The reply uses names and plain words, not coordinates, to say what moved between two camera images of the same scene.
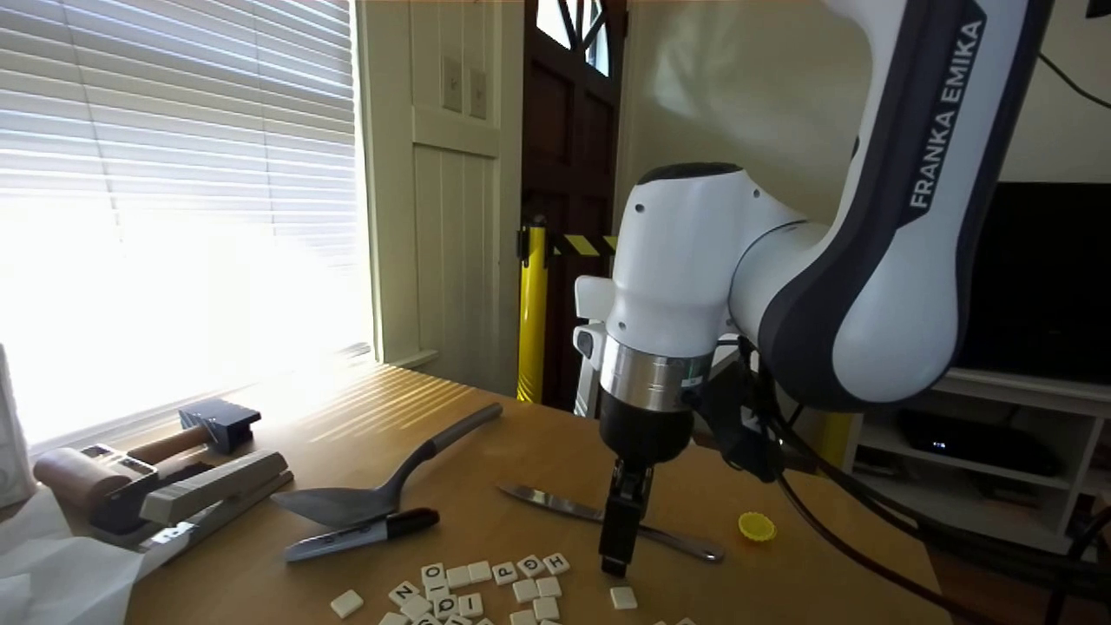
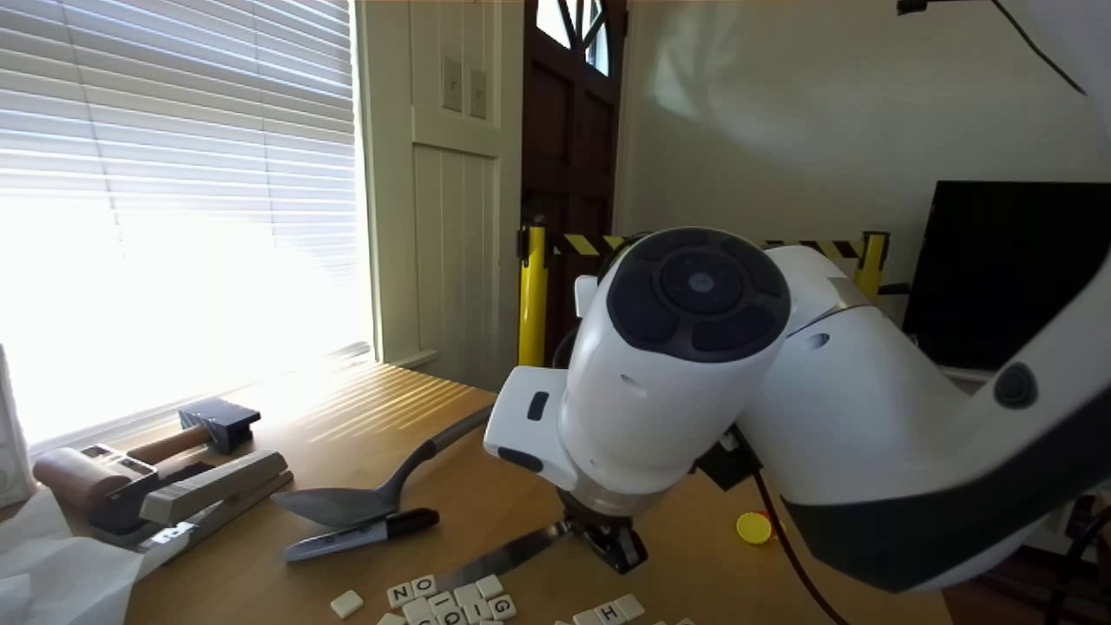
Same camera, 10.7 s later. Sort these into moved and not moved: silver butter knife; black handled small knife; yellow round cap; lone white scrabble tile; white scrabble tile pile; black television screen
Moved: silver butter knife; white scrabble tile pile
Not moved: yellow round cap; black handled small knife; black television screen; lone white scrabble tile
